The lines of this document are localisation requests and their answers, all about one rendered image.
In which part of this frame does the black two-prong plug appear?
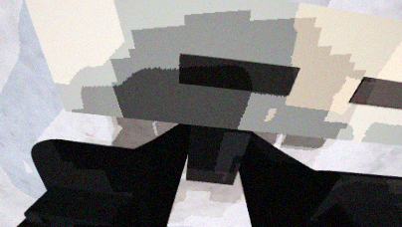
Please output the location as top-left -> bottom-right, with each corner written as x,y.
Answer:
185,124 -> 252,185

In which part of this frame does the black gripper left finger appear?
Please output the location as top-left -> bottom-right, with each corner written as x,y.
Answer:
31,123 -> 191,227

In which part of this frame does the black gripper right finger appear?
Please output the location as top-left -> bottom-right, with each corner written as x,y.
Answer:
239,132 -> 402,227

